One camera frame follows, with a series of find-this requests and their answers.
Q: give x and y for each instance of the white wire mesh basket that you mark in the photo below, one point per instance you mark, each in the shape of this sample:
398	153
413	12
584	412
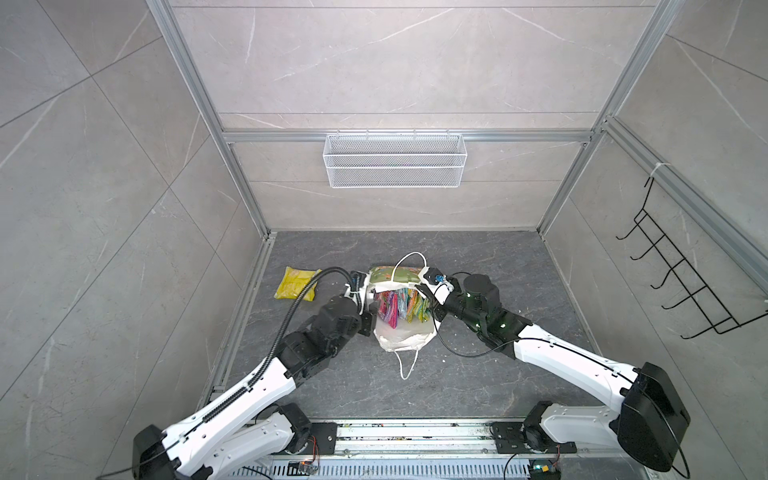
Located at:
357	161

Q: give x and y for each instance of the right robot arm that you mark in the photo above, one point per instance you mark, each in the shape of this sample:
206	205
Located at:
641	411

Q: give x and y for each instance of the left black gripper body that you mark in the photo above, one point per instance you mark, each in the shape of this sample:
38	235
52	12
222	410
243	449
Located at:
368	322

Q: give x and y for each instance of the teal mint candy packet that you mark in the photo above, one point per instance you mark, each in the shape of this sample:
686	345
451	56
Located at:
389	308

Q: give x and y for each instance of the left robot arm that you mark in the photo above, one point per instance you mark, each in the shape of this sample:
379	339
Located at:
246	422

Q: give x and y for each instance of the yellow snack packet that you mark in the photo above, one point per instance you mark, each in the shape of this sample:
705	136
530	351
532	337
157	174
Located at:
293	282

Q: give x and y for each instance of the black wire hook rack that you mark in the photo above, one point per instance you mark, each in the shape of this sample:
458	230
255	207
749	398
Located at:
679	266

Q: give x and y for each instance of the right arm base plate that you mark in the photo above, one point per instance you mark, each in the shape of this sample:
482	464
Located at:
518	438

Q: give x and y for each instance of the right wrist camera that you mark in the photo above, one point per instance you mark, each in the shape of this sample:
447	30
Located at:
432	275

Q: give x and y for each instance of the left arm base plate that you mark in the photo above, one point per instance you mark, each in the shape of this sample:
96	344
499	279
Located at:
319	439

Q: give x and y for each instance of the aluminium frame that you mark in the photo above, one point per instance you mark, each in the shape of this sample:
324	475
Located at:
743	251

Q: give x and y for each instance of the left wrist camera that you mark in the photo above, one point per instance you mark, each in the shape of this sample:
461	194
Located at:
356	289

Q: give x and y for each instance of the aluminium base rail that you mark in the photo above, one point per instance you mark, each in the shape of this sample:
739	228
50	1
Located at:
436	449

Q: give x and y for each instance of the floral paper bag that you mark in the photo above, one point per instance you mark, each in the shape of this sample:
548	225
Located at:
403	321

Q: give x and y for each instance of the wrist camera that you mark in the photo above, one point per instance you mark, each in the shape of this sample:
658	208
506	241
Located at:
432	275
356	289

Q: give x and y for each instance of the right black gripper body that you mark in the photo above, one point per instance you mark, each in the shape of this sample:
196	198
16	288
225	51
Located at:
453	307

